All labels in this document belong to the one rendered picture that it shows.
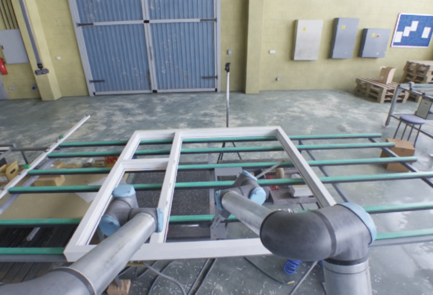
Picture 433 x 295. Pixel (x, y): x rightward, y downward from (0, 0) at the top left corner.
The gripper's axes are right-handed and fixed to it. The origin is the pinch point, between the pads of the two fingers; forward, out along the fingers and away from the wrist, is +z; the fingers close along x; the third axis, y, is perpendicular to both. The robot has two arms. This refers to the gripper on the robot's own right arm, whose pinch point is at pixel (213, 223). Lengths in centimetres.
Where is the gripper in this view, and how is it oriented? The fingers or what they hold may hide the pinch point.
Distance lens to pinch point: 136.0
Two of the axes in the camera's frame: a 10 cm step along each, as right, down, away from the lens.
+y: -8.1, -5.6, -1.3
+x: 0.5, 1.6, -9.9
